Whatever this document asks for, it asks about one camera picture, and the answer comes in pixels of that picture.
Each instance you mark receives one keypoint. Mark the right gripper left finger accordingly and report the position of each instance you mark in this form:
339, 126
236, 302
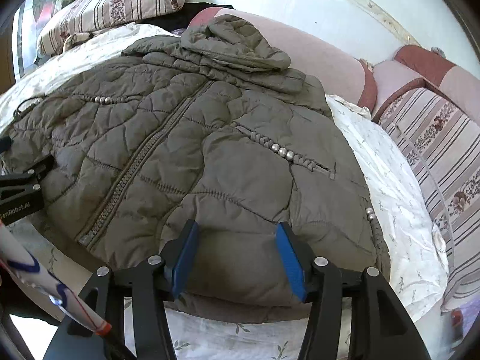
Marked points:
132, 302

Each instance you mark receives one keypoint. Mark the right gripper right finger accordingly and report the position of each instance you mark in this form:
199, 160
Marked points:
381, 327

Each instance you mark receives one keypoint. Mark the olive quilted hooded jacket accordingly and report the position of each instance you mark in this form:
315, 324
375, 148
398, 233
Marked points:
214, 126

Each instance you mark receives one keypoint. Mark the white floral bed quilt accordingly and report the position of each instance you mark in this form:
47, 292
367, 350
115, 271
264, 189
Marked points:
416, 248

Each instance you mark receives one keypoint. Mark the striped floral pillow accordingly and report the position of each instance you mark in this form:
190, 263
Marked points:
87, 16
441, 144

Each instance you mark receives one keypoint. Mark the stained glass window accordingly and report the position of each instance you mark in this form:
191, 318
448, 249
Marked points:
28, 21

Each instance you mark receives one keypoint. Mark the pink padded headboard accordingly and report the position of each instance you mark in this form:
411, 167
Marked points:
342, 74

